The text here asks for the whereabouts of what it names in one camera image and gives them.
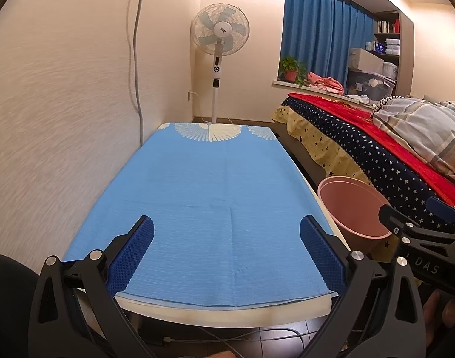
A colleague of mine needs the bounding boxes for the white windowsill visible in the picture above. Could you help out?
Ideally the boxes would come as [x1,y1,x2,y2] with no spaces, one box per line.
[273,78,373,105]

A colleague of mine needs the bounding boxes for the dark wall shelf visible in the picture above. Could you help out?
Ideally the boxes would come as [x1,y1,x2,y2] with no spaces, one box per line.
[365,10,401,94]

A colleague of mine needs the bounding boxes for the person's right hand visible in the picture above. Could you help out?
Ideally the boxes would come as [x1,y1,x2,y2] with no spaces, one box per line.
[421,289,455,347]

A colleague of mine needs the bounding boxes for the blue curtain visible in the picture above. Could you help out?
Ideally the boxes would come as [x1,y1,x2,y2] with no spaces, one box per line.
[280,0,375,83]

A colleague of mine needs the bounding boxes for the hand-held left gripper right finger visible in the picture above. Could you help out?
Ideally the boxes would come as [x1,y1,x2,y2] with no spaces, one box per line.
[299,214,427,358]

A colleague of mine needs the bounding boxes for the pink clothes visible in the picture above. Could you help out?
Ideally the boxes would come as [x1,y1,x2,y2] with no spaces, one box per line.
[306,72,345,94]

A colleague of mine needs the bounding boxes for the blue table mat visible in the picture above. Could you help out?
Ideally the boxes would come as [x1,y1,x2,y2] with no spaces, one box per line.
[63,121,340,308]

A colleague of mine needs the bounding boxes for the red blanket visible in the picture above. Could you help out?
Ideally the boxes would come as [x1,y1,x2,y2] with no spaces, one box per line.
[287,93,455,209]

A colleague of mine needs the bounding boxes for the pink plastic bin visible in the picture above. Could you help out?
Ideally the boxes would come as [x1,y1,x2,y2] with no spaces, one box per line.
[317,175,394,254]

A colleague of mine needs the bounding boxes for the grey wall cable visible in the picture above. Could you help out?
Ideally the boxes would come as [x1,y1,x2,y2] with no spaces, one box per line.
[129,0,146,146]

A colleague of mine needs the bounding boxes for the white standing fan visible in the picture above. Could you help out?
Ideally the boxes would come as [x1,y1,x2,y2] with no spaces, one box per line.
[190,3,250,124]

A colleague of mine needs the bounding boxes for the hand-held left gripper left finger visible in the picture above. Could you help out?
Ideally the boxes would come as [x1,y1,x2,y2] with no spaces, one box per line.
[28,214,155,358]

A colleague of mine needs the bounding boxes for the dark rounded object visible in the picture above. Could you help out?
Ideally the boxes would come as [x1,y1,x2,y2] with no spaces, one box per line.
[0,254,39,358]

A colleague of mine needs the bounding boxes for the grey striped quilt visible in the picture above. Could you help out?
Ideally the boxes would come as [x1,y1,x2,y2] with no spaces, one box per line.
[372,96,455,187]

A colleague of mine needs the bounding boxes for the white cardboard box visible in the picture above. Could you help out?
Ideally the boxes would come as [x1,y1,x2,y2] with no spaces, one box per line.
[348,48,385,71]

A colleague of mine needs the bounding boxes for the bed with star bedding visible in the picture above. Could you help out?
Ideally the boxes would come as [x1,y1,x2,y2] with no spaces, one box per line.
[281,97,455,232]

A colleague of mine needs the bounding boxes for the bed with star blanket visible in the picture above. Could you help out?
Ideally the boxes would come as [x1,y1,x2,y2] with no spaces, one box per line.
[271,105,396,254]

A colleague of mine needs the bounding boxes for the potted green plant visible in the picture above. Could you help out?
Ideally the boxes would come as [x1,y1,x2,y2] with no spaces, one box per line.
[279,56,308,84]

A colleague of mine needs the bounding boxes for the clear storage box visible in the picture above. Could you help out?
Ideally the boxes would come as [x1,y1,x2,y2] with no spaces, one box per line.
[347,68,396,99]

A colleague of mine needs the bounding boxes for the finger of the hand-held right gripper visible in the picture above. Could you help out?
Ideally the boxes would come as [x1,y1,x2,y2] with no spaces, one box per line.
[426,196,455,232]
[378,203,455,249]

